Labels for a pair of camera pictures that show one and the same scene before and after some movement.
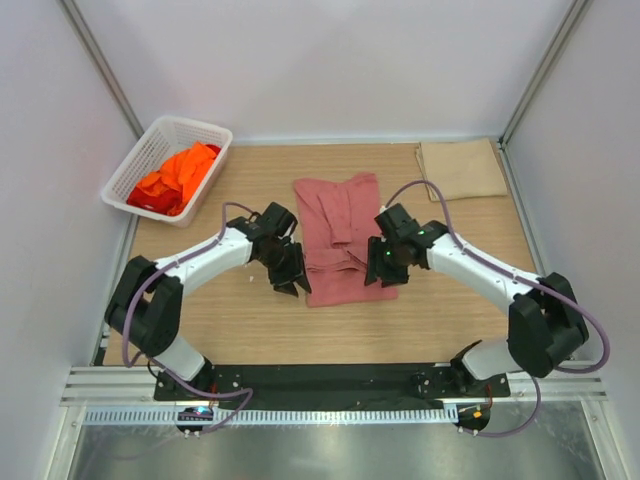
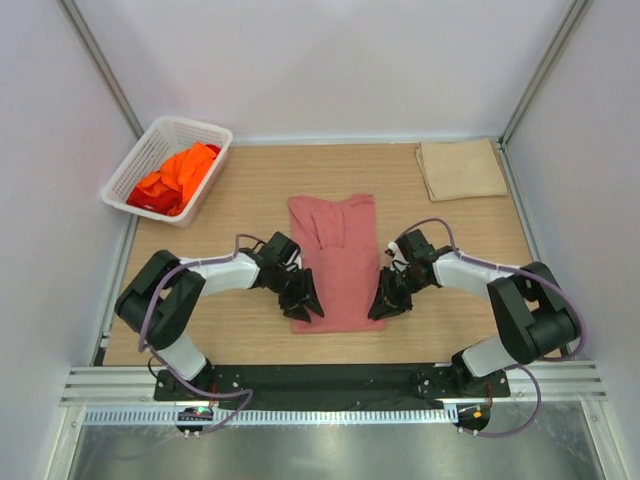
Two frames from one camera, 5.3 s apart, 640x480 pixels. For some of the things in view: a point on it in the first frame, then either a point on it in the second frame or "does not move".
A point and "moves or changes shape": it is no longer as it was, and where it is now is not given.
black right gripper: (391, 277) → (387, 301)
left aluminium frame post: (73, 16) does not move
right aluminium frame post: (576, 11) does not move
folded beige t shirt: (463, 169) does not move
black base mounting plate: (330, 386) does not move
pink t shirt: (336, 218) moves or changes shape
